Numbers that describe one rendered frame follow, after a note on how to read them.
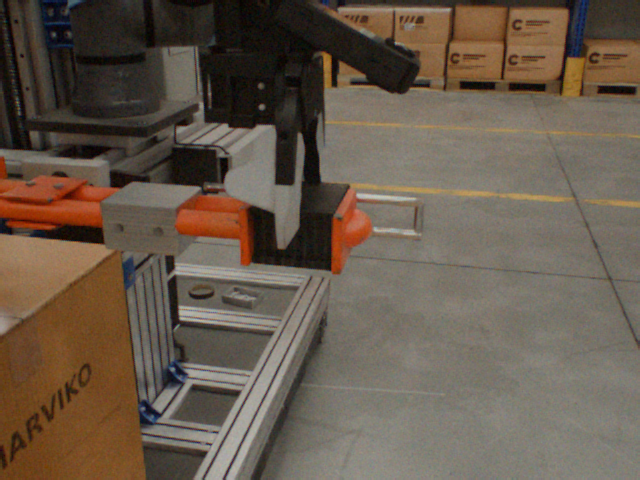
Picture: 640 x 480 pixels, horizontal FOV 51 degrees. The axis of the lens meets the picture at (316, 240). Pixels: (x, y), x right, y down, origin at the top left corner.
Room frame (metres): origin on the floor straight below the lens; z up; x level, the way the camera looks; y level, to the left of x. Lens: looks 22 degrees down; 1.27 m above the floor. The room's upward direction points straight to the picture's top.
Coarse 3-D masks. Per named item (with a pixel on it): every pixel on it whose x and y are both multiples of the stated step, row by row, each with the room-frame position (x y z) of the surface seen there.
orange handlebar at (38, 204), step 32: (0, 192) 0.60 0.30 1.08; (32, 192) 0.56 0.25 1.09; (64, 192) 0.56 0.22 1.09; (96, 192) 0.58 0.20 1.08; (32, 224) 0.55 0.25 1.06; (64, 224) 0.56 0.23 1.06; (96, 224) 0.53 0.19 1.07; (192, 224) 0.52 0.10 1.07; (224, 224) 0.51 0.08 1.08; (352, 224) 0.50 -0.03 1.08
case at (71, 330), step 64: (0, 256) 0.74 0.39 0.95; (64, 256) 0.74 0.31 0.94; (0, 320) 0.58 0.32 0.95; (64, 320) 0.65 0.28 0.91; (0, 384) 0.54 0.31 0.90; (64, 384) 0.63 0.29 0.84; (128, 384) 0.76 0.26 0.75; (0, 448) 0.52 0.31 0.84; (64, 448) 0.61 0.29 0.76; (128, 448) 0.74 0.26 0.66
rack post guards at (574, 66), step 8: (328, 56) 7.69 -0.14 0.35; (328, 64) 7.69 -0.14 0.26; (568, 64) 7.13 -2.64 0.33; (576, 64) 7.11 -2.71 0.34; (328, 72) 7.69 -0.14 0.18; (568, 72) 7.12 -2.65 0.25; (576, 72) 7.11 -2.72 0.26; (328, 80) 7.69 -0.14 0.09; (568, 80) 7.12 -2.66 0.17; (576, 80) 7.10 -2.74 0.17; (568, 88) 7.12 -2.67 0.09; (576, 88) 7.10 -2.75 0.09
